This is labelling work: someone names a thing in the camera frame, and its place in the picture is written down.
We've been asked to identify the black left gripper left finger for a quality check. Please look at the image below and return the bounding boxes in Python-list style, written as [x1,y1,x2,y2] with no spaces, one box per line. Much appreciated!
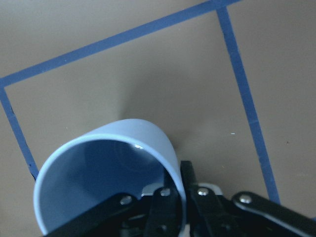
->
[47,188,182,237]

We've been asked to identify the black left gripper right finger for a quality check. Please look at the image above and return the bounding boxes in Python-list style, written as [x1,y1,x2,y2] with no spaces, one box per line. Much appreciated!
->
[180,161,316,237]

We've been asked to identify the light blue cup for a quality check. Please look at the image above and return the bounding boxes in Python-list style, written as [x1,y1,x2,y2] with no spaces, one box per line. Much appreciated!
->
[33,118,187,234]

